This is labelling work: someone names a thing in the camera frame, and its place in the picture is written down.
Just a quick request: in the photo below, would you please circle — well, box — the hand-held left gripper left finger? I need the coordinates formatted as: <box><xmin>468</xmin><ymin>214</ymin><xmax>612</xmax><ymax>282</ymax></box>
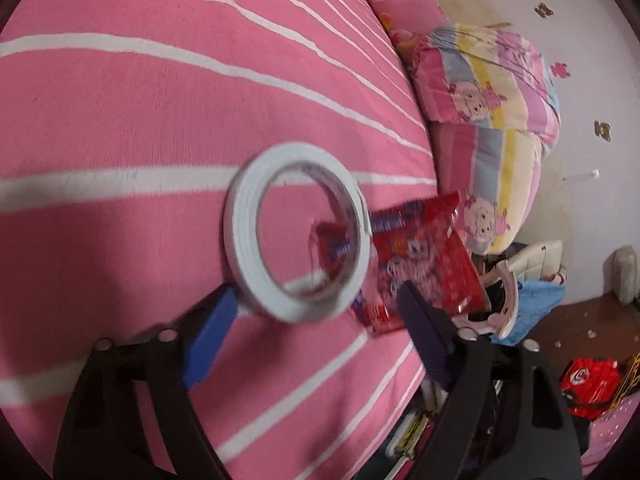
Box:
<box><xmin>52</xmin><ymin>284</ymin><xmax>240</xmax><ymax>480</ymax></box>

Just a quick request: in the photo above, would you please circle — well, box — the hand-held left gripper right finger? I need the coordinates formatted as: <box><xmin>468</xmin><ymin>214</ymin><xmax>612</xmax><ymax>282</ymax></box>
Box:
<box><xmin>396</xmin><ymin>280</ymin><xmax>583</xmax><ymax>480</ymax></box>

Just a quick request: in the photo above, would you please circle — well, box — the red clear printed wrapper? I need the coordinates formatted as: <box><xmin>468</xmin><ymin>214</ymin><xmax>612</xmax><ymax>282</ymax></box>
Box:
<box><xmin>312</xmin><ymin>191</ymin><xmax>493</xmax><ymax>337</ymax></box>

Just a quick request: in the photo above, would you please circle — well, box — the white tape roll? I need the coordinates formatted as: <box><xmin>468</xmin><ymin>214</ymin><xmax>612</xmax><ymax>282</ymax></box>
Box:
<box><xmin>222</xmin><ymin>142</ymin><xmax>373</xmax><ymax>323</ymax></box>

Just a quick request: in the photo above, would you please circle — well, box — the yellow packet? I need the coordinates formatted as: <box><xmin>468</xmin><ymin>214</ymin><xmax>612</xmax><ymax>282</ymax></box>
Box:
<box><xmin>390</xmin><ymin>410</ymin><xmax>431</xmax><ymax>458</ymax></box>

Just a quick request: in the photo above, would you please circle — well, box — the blue cloth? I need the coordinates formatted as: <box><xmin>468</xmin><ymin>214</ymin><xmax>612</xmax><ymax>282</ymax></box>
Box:
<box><xmin>492</xmin><ymin>280</ymin><xmax>566</xmax><ymax>346</ymax></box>

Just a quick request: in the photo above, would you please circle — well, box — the striped cartoon print pillow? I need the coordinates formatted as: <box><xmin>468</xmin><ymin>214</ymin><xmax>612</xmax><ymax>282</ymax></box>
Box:
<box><xmin>430</xmin><ymin>120</ymin><xmax>543</xmax><ymax>256</ymax></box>

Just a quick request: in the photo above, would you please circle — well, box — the red plastic bag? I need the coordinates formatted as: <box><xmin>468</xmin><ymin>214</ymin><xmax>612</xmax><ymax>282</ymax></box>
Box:
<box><xmin>557</xmin><ymin>356</ymin><xmax>626</xmax><ymax>418</ymax></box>

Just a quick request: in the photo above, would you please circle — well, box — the pink cloth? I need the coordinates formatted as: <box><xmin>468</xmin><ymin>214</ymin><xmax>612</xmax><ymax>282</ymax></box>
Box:
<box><xmin>582</xmin><ymin>395</ymin><xmax>640</xmax><ymax>476</ymax></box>

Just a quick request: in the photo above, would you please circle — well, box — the pink striped bed sheet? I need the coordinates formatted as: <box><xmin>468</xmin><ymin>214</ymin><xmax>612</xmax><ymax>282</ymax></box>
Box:
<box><xmin>0</xmin><ymin>0</ymin><xmax>441</xmax><ymax>480</ymax></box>

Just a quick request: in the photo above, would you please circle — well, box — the folded cartoon print quilt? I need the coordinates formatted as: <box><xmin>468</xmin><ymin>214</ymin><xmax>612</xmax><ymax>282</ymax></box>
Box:
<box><xmin>415</xmin><ymin>25</ymin><xmax>561</xmax><ymax>146</ymax></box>

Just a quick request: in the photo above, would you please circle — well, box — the pink cartoon print pillow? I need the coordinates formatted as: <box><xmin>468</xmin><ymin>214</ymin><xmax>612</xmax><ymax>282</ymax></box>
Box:
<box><xmin>350</xmin><ymin>0</ymin><xmax>451</xmax><ymax>76</ymax></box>

